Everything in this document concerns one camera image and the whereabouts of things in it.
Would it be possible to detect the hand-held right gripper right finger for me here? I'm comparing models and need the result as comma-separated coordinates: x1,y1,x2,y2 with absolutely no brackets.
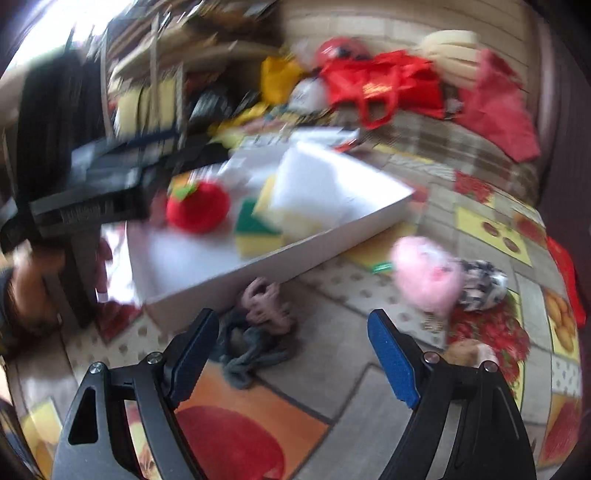
367,308,539,480

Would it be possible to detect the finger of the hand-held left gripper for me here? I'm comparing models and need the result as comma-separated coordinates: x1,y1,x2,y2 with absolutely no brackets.
111,124,186,152
142,141,230,178

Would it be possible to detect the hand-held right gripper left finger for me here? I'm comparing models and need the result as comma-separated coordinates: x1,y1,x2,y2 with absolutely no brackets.
51,308,220,480

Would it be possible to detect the red tomato plush toy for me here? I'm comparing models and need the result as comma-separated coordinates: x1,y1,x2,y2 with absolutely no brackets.
165,181,232,235

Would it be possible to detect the blue grey cloth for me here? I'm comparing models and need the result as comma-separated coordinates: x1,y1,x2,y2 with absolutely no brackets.
217,309,294,391

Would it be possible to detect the green and yellow scouring sponge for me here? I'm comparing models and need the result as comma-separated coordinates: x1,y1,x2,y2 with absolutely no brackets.
235,198,286,258

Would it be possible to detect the white cardboard box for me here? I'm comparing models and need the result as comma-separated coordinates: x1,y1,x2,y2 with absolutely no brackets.
124,141,414,330

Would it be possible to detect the white sponge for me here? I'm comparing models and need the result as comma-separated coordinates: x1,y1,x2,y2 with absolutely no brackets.
272,148,356,222

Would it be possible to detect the person's left hand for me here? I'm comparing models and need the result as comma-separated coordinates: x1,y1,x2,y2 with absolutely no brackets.
9,240,115,335

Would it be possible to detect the black plastic bag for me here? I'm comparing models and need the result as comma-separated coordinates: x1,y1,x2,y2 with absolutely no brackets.
185,88,245,125

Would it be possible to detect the brown plush toy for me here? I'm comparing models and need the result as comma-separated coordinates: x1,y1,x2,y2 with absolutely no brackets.
443,339,500,370

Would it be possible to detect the fruit printed mat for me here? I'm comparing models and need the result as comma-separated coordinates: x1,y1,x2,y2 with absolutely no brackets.
9,134,583,480

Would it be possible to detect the pink knitted cloth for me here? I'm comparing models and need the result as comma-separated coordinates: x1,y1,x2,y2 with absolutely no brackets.
239,277,294,330

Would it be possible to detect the pink plush toy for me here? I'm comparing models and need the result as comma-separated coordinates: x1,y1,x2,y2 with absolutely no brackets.
390,235,467,317

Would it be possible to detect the wooden shelf unit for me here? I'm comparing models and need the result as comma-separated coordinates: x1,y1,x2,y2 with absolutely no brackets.
92,0,287,139

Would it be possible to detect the colourful clutter pile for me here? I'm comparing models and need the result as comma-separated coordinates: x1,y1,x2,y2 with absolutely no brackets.
208,104,361,151

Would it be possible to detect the black and white patterned cloth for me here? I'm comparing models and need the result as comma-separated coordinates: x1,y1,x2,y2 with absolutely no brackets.
457,259,509,313

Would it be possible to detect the yellow bag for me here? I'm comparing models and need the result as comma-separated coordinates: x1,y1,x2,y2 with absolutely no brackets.
261,55,305,109

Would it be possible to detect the white plastic bag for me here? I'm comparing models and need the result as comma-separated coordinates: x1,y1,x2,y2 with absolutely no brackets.
288,76,331,114

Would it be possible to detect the red helmet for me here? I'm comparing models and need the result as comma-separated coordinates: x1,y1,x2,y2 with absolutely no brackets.
315,38,370,70

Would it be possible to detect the red gift box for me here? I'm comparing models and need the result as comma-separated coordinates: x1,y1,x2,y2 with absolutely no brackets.
547,235,587,326

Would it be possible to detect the bright red shopping bag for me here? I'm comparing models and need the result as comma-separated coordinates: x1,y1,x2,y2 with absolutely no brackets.
321,51,446,130

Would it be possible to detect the plaid blanket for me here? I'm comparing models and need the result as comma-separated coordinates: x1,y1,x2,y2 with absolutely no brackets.
369,106,541,204

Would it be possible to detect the dull red fabric bag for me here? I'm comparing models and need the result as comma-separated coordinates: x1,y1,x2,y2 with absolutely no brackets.
455,50,541,162

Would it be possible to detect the cream striped cushion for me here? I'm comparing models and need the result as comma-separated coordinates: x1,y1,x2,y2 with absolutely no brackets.
416,30,483,88

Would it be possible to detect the dark wooden door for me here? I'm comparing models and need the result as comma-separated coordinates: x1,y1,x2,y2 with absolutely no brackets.
538,28,591,222

